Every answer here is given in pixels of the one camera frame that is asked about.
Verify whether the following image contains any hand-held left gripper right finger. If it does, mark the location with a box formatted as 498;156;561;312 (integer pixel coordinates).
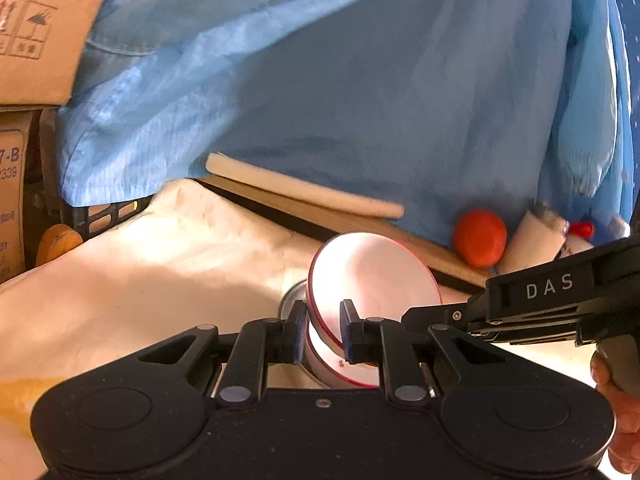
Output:
340;300;506;404

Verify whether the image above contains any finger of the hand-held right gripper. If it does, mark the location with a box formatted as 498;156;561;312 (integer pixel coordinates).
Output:
400;295;489;334

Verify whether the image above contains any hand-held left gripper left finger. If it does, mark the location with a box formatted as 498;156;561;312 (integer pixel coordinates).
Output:
135;301;307;404

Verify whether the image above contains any white enamel bowl red rim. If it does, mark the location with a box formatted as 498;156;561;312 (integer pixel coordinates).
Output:
304;327;382;389
307;232;444;352

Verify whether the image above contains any person's right hand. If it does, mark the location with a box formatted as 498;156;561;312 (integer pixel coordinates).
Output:
590;351;640;474

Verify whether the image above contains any steel bowl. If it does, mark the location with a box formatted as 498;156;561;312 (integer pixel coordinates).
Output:
279;280;310;320

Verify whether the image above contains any white thermos flask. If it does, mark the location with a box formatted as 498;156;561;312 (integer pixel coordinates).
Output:
499;201;571;274

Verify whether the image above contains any red cap bottle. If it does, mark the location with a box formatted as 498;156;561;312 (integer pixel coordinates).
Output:
564;219;596;257

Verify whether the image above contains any red tomato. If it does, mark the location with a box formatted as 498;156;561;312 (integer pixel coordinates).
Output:
453;208;508;268

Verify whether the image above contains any wooden board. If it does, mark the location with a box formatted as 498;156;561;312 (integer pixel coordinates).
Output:
192;175;490;289

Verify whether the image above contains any wooden rolling pin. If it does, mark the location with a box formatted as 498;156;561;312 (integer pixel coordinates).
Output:
205;152;405;220

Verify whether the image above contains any cream tablecloth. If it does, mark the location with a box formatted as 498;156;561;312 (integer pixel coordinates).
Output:
0;177;640;480

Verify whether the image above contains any black plastic crate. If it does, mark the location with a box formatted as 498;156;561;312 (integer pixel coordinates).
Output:
60;194;154;242

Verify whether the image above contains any blue cloth garment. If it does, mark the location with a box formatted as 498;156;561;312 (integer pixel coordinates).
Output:
55;0;636;257

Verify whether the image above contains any dark blue dotted cloth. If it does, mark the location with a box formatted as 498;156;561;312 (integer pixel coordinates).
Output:
607;0;640;213

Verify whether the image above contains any orange round fruit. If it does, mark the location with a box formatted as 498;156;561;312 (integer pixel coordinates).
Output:
37;224;84;264

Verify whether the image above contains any cardboard box blue label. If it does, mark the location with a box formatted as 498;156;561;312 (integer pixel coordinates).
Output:
0;105;62;284

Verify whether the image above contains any plain cardboard box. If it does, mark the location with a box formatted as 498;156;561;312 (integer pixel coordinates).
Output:
0;0;127;107

